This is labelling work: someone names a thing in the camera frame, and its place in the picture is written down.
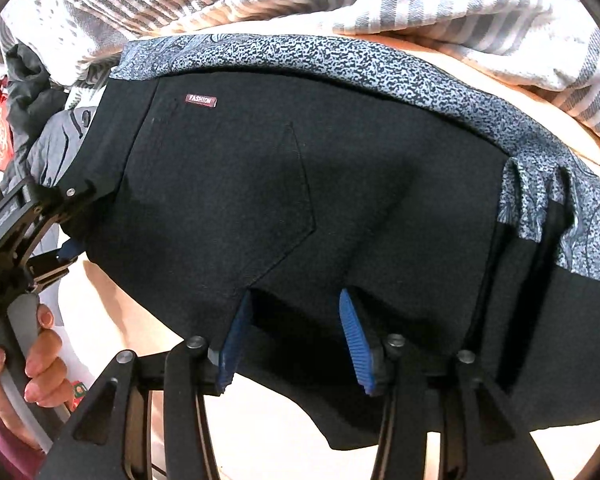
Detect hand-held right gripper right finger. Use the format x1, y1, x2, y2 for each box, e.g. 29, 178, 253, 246
339, 287, 543, 480

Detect person's left hand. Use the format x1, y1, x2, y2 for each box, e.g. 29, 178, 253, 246
0, 304, 67, 453

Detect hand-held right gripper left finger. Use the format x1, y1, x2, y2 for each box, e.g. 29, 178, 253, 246
35, 290, 253, 480

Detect orange bed sheet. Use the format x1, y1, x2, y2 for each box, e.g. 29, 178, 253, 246
55, 35, 600, 480

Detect red patterned cushion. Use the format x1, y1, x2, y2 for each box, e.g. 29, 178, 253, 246
0, 85, 13, 171

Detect grey buttoned jacket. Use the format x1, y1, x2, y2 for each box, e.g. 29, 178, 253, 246
27, 107, 93, 186

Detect black pants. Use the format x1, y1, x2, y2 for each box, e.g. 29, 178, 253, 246
62, 70, 600, 453

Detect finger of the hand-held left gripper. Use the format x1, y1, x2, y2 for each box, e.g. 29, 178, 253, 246
26, 240, 87, 295
30, 171, 119, 220

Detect person's left forearm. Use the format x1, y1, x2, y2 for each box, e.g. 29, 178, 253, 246
0, 402, 46, 480

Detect dark grey padded coat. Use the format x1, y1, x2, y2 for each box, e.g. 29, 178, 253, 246
2, 42, 68, 181

